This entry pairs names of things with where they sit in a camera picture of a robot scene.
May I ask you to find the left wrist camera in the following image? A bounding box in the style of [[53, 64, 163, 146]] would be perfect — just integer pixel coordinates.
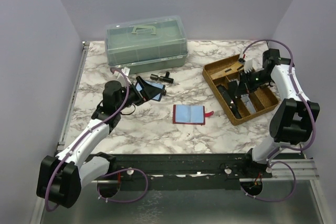
[[117, 67, 131, 87]]

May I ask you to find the green plastic storage box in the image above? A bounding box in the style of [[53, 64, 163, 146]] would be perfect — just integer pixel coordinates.
[[104, 16, 188, 74]]

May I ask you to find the red card holder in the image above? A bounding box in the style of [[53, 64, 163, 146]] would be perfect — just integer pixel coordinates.
[[172, 104, 214, 125]]

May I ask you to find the black tool in tray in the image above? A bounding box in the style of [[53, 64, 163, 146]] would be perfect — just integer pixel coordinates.
[[217, 84, 242, 119]]

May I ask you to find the aluminium rail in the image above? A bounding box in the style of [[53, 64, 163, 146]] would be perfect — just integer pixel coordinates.
[[41, 158, 320, 183]]

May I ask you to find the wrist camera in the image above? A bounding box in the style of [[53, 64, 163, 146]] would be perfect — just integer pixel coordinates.
[[117, 67, 131, 87], [237, 54, 254, 73]]

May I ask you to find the smartphone with blue screen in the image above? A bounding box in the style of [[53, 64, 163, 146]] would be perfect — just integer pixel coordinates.
[[146, 81, 166, 102]]

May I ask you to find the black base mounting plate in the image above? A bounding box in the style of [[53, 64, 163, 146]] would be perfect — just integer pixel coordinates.
[[103, 154, 272, 191]]

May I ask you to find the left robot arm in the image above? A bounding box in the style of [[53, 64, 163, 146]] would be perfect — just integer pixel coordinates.
[[36, 76, 164, 209]]

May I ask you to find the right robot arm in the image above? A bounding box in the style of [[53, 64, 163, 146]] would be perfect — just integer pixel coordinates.
[[234, 48, 320, 172]]

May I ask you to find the brown woven tray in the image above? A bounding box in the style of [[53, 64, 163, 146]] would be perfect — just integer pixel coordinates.
[[202, 55, 279, 126]]

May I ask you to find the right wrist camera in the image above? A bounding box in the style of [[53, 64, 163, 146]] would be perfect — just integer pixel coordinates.
[[237, 54, 254, 73]]

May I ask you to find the black T-shaped pipe fitting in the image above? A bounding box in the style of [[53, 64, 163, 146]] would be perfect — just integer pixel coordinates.
[[150, 71, 174, 83]]

